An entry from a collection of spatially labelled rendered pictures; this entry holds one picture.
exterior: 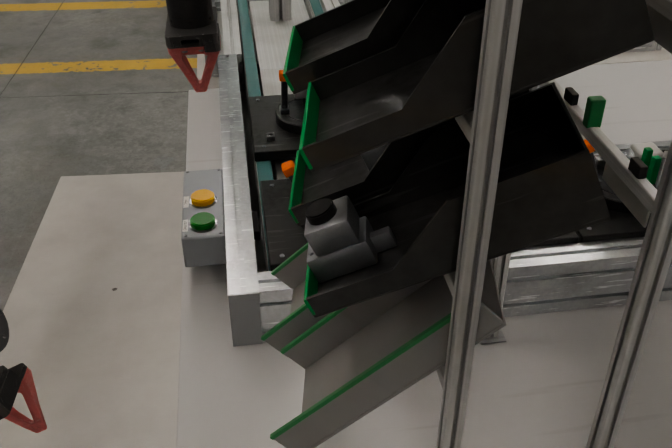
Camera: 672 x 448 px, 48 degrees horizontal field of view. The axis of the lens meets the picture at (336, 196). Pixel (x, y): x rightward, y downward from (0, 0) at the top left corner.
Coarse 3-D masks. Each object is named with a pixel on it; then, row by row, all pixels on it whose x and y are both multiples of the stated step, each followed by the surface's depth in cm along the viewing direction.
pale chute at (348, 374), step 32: (416, 288) 85; (448, 288) 80; (320, 320) 88; (352, 320) 88; (384, 320) 86; (416, 320) 81; (448, 320) 70; (480, 320) 70; (288, 352) 91; (320, 352) 90; (352, 352) 87; (384, 352) 82; (416, 352) 73; (320, 384) 87; (352, 384) 75; (384, 384) 75; (320, 416) 78; (352, 416) 78
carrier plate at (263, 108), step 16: (256, 96) 160; (272, 96) 160; (288, 96) 160; (256, 112) 154; (272, 112) 154; (256, 128) 148; (272, 128) 148; (256, 144) 143; (272, 144) 143; (288, 144) 143; (256, 160) 141
